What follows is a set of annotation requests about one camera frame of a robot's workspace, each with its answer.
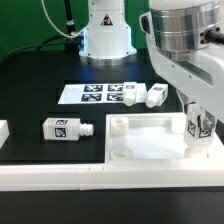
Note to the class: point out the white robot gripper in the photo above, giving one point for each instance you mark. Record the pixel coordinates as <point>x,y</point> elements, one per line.
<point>200,78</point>

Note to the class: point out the white square table top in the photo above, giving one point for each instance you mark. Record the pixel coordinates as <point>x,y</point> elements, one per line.
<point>156,137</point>

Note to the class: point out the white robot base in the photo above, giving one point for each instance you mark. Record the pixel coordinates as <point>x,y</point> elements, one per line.
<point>107,36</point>

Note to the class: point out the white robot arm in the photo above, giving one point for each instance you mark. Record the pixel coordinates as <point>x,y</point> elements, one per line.
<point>185,40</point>

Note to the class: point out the white U-shaped obstacle fence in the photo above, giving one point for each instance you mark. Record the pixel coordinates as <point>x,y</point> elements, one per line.
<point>111,175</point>

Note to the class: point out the paper sheet with markers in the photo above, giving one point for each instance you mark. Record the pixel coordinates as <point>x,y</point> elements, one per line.
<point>92,93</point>

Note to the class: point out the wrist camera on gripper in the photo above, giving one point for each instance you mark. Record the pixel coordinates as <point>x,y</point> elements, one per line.
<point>144,23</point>

